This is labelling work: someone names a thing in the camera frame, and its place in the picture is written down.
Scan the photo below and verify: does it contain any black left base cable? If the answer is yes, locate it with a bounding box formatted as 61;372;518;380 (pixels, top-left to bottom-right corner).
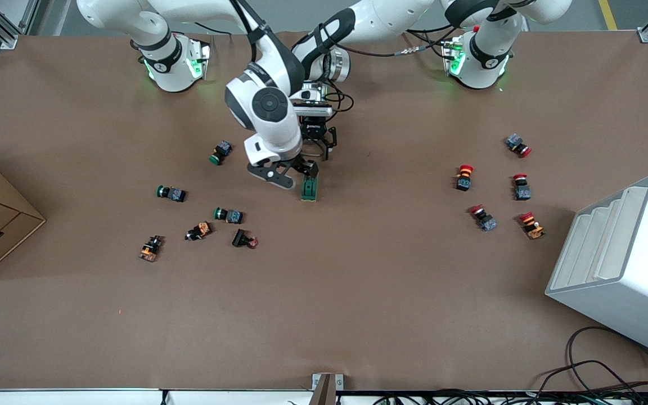
406;28;453;60

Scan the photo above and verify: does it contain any black base cable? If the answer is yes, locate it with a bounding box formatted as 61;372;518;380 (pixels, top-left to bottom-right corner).
193;21;232;37
406;28;453;60

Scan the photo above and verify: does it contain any green load switch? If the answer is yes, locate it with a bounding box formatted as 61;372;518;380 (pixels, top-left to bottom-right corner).
300;172;320;202

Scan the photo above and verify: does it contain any black orange selector switch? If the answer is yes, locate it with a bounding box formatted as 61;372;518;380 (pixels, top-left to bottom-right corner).
138;235;164;263
184;221;213;242

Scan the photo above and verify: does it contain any metal table edge bracket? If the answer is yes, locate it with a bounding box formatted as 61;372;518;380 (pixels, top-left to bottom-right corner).
312;373;344;405

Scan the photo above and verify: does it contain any red mushroom button grey block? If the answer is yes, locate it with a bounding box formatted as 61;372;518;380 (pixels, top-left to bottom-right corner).
505;133;533;158
512;174;532;201
469;204;498;232

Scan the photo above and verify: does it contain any white table edge rail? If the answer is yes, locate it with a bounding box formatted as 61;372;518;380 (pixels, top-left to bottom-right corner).
0;388;313;405

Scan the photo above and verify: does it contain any green push button switch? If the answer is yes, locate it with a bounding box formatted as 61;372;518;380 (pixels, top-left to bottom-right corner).
209;141;233;166
213;206;244;224
156;184;187;203

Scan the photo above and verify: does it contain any red mushroom button orange block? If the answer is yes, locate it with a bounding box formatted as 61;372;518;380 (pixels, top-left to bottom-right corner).
518;211;546;240

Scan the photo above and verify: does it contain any black switch with red block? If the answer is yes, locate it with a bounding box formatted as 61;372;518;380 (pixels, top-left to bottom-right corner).
231;228;259;249

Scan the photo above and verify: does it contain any black looped floor cable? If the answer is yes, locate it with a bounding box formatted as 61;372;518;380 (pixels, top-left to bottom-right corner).
567;326;648;394

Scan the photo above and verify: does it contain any black floor cable bundle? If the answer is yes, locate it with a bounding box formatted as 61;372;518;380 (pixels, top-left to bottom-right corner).
369;360;648;405

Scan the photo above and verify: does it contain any black right base cable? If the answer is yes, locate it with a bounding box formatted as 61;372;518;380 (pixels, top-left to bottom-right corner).
193;21;232;37

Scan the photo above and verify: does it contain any red mushroom button black block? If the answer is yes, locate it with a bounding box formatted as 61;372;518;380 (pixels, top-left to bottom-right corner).
454;164;475;192

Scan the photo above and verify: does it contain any white stepped storage bin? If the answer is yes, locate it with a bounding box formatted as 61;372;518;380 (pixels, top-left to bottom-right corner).
545;174;648;362

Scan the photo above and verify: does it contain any brown paper table cover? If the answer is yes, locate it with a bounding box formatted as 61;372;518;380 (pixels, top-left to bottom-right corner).
0;29;648;392

